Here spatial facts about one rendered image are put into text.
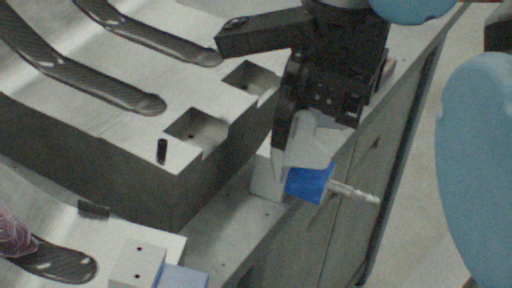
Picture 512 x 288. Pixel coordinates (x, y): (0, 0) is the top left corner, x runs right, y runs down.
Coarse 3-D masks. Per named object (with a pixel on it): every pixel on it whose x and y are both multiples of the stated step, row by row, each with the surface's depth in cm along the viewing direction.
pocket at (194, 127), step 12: (192, 108) 95; (180, 120) 93; (192, 120) 95; (204, 120) 95; (216, 120) 94; (168, 132) 92; (180, 132) 95; (192, 132) 95; (204, 132) 95; (216, 132) 94; (192, 144) 94; (204, 144) 94; (216, 144) 93; (204, 156) 91
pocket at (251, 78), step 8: (240, 64) 102; (248, 64) 102; (256, 64) 102; (232, 72) 100; (240, 72) 102; (248, 72) 103; (256, 72) 102; (264, 72) 102; (272, 72) 101; (224, 80) 99; (232, 80) 101; (240, 80) 103; (248, 80) 103; (256, 80) 103; (264, 80) 102; (272, 80) 102; (240, 88) 102; (248, 88) 103; (256, 88) 103; (264, 88) 103; (272, 88) 101; (264, 96) 100
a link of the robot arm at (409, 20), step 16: (368, 0) 68; (384, 0) 67; (400, 0) 67; (416, 0) 67; (432, 0) 68; (448, 0) 68; (464, 0) 71; (480, 0) 72; (384, 16) 68; (400, 16) 68; (416, 16) 68; (432, 16) 69
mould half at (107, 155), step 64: (64, 0) 104; (128, 0) 109; (0, 64) 95; (128, 64) 99; (192, 64) 100; (0, 128) 96; (64, 128) 91; (128, 128) 90; (256, 128) 101; (128, 192) 91; (192, 192) 92
